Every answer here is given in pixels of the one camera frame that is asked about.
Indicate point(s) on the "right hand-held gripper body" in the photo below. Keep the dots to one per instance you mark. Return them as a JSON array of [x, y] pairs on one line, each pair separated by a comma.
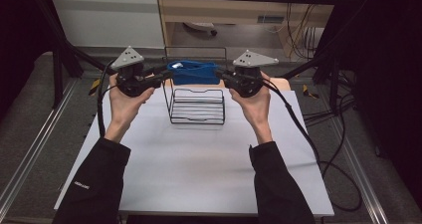
[[247, 81]]

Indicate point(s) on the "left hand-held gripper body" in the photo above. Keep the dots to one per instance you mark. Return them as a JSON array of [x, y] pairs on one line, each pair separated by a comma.
[[131, 81]]

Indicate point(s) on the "blue towel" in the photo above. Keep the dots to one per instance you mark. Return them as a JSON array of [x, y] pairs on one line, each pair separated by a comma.
[[194, 74]]

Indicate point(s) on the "person's right hand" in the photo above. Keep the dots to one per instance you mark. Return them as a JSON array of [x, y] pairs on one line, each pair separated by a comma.
[[257, 108]]

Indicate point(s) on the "person's left hand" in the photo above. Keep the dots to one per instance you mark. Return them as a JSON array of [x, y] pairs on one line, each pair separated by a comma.
[[124, 109]]

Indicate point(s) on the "yellow black tape strip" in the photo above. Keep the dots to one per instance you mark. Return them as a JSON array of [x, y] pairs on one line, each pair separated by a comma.
[[94, 86], [309, 92]]

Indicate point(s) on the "white chair base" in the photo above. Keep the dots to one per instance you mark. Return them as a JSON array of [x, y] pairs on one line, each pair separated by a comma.
[[200, 26]]

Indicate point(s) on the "light wooden desk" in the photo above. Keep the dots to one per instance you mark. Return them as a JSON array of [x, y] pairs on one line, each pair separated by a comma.
[[232, 10]]

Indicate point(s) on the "white cabinet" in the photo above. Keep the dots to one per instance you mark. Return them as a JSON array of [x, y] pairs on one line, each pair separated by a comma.
[[106, 21]]

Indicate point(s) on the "black metal stand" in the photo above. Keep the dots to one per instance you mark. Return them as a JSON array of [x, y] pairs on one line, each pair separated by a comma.
[[334, 84], [57, 74]]

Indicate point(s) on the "white table cover board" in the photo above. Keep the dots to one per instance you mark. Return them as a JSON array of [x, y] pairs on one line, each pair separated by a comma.
[[192, 164]]

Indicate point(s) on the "dark curtain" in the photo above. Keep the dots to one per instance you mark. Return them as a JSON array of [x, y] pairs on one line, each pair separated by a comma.
[[20, 35], [391, 84]]

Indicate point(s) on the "aluminium floor rail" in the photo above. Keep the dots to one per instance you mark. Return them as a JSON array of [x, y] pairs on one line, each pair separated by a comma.
[[36, 151], [361, 177]]

